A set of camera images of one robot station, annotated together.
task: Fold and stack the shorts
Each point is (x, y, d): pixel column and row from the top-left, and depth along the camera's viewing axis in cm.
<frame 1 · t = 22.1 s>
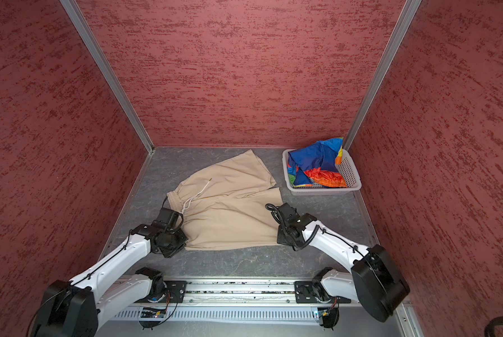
left hand: (186, 247, 84), fingers closed
right hand: (283, 244, 84), fingers closed
beige drawstring shorts: (232, 206, 98), on the table
colourful blue orange shorts: (316, 164, 100), point 13 cm above the table
white perforated plastic basket: (347, 167, 106), point 8 cm above the table

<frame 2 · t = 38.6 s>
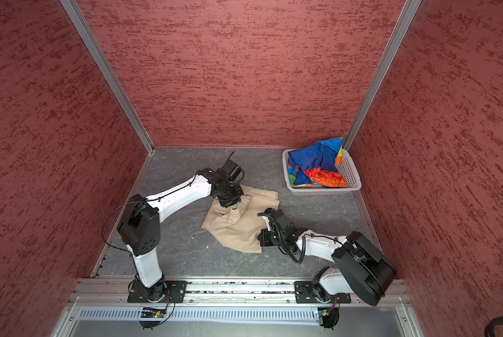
left hand: (241, 203, 87), fingers closed
right hand: (256, 242, 86), fingers closed
beige drawstring shorts: (239, 225, 86), point 7 cm above the table
the other named things where they were.

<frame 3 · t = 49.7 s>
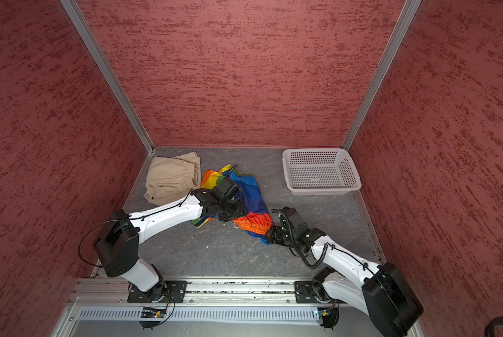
left hand: (242, 217, 83), fingers open
right hand: (269, 241, 84), fingers open
beige drawstring shorts: (170, 179, 106), point 3 cm above the table
colourful blue orange shorts: (258, 221, 91), point 3 cm above the table
the other named things where they were.

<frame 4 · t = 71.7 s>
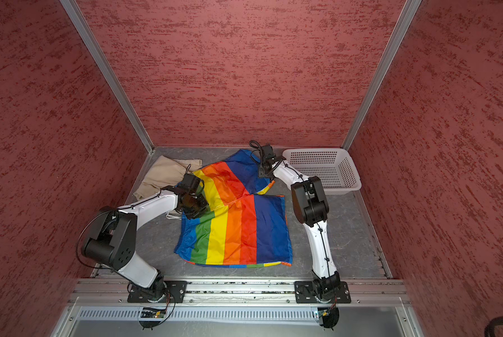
left hand: (207, 213, 92), fingers closed
right hand: (265, 174, 105), fingers open
colourful blue orange shorts: (242, 227, 91), point 2 cm above the table
the other named things where they were.

